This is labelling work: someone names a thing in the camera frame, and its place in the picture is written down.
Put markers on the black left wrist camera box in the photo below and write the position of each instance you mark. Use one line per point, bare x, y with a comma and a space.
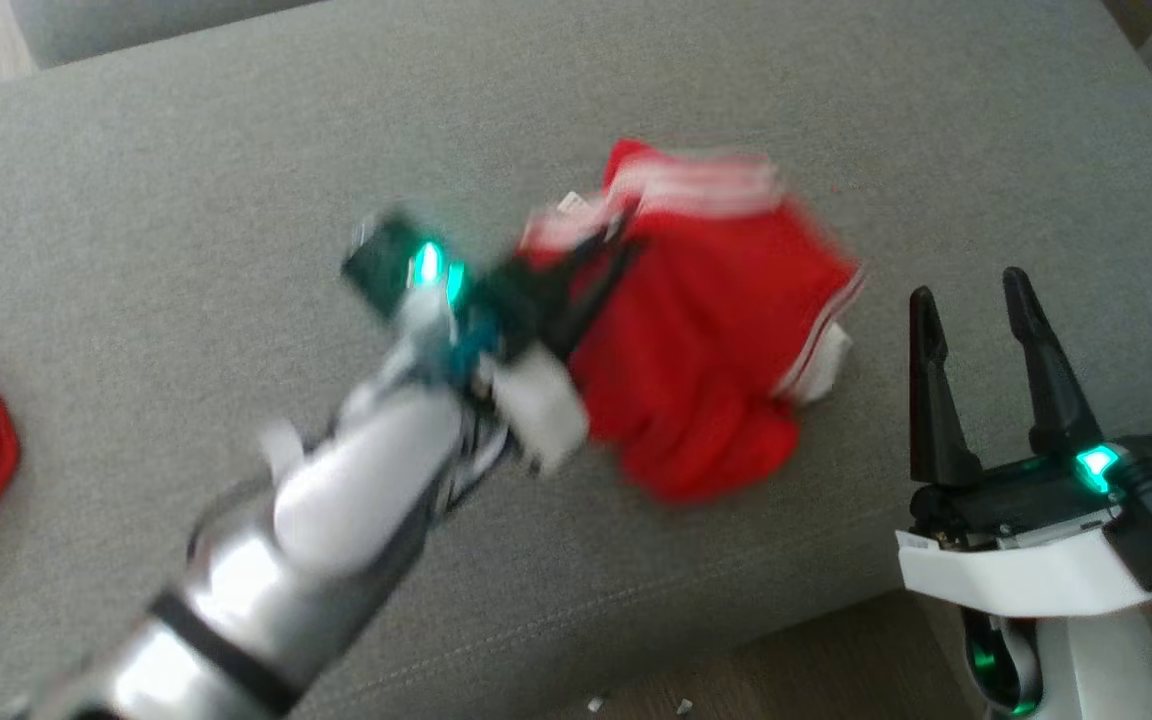
506, 305

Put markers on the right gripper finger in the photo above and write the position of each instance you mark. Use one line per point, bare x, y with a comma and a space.
1051, 410
936, 430

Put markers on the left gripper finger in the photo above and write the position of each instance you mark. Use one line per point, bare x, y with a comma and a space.
581, 255
591, 300

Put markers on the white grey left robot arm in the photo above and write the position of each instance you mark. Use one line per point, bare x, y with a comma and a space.
356, 500

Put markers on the grey fabric sofa seat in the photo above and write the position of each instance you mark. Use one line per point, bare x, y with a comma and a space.
236, 150

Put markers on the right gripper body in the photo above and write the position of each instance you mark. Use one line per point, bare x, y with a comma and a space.
1016, 575

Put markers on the red jersey with white trim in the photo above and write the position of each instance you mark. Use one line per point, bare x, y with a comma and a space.
716, 340

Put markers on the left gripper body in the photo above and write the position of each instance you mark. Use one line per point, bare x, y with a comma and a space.
546, 410

